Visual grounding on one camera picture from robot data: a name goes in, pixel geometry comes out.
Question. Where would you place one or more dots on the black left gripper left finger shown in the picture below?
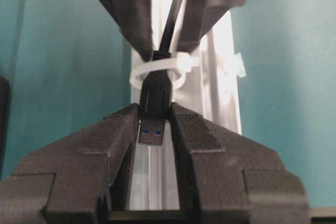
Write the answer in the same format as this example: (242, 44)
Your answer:
(76, 179)

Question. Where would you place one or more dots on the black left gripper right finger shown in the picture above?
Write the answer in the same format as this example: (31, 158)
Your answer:
(224, 177)

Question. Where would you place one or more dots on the aluminium extrusion rail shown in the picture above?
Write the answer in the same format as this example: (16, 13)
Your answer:
(210, 89)

